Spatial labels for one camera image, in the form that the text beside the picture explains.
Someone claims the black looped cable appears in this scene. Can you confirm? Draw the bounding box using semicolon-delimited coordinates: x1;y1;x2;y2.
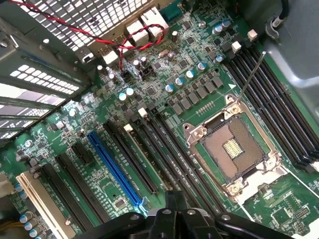
270;0;291;32

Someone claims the white expansion slot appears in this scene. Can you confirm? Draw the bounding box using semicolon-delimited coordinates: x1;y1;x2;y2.
16;171;75;239

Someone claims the thin metal locking lever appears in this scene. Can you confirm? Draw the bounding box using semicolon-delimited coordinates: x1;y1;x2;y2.
236;50;267;104

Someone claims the yellow black wire bundle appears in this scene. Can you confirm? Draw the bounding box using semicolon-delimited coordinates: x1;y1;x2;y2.
0;220;25;233

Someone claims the red black twisted wire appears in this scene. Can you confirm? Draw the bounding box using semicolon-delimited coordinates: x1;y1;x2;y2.
7;0;167;75

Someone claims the open grey PC case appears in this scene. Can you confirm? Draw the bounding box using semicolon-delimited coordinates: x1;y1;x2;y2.
0;0;319;150

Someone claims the metal network port block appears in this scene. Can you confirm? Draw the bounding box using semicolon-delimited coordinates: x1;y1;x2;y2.
139;6;170;42

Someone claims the short black expansion slot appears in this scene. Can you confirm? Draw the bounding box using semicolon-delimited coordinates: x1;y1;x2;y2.
71;141;95;167

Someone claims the green motherboard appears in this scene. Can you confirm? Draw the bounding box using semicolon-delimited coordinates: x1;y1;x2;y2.
0;0;319;239

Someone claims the teal serial port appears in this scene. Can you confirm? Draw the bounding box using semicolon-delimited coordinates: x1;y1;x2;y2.
159;1;185;22

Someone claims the long black expansion slot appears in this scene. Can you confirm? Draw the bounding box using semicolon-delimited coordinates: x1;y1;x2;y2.
39;163;88;234
56;152;112;224
103;120;159;195

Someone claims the blue expansion slot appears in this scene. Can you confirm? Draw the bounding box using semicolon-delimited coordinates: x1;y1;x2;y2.
87;129;148;209

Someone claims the CPU socket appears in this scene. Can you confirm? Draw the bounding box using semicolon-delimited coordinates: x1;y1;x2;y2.
182;94;287;202

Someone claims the metal socket cover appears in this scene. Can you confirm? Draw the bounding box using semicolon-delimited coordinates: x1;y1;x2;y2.
234;166;290;204

